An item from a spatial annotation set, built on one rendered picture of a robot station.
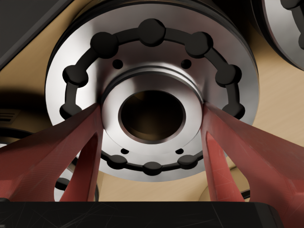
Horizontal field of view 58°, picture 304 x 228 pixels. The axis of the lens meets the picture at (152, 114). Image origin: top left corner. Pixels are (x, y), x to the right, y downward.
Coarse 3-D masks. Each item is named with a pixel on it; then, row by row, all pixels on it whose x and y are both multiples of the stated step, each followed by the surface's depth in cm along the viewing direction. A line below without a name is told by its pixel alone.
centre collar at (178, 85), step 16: (128, 80) 12; (144, 80) 12; (160, 80) 12; (176, 80) 12; (112, 96) 12; (128, 96) 12; (176, 96) 12; (192, 96) 12; (112, 112) 12; (192, 112) 12; (112, 128) 13; (128, 128) 14; (176, 128) 13; (192, 128) 13; (128, 144) 14; (144, 144) 14; (160, 144) 14; (176, 144) 14
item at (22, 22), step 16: (0, 0) 4; (16, 0) 4; (32, 0) 4; (48, 0) 4; (64, 0) 4; (0, 16) 4; (16, 16) 4; (32, 16) 4; (48, 16) 4; (0, 32) 4; (16, 32) 4; (32, 32) 4; (0, 48) 4; (16, 48) 4; (0, 64) 4
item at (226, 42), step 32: (128, 0) 11; (160, 0) 10; (96, 32) 11; (128, 32) 11; (160, 32) 11; (192, 32) 11; (224, 32) 11; (64, 64) 12; (96, 64) 12; (128, 64) 12; (160, 64) 12; (192, 64) 12; (224, 64) 12; (64, 96) 13; (96, 96) 13; (224, 96) 13; (256, 96) 13; (128, 160) 15; (160, 160) 15; (192, 160) 15
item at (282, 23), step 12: (264, 0) 10; (276, 0) 10; (288, 0) 10; (300, 0) 10; (264, 12) 10; (276, 12) 10; (288, 12) 10; (300, 12) 11; (264, 24) 11; (276, 24) 11; (288, 24) 11; (300, 24) 11; (276, 36) 11; (288, 36) 11; (300, 36) 11; (288, 48) 11; (300, 48) 11; (300, 60) 12
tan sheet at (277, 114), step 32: (224, 0) 13; (256, 32) 14; (32, 64) 15; (288, 64) 15; (0, 96) 16; (32, 96) 16; (160, 96) 16; (288, 96) 16; (288, 128) 18; (128, 192) 21; (160, 192) 21; (192, 192) 21
